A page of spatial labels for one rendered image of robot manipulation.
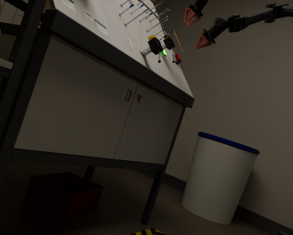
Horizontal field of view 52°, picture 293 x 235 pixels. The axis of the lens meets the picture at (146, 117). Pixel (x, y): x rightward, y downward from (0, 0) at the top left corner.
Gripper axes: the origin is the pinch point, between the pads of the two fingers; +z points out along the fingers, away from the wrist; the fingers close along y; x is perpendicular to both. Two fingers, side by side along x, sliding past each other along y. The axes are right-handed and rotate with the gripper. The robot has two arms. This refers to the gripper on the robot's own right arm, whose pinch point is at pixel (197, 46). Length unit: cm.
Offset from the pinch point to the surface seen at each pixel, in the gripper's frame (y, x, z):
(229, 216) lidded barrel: -116, 89, 72
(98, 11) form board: 59, -13, 19
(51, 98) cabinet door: 78, 15, 46
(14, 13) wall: -54, -195, 130
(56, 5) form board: 88, -2, 22
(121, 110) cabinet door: 37, 17, 43
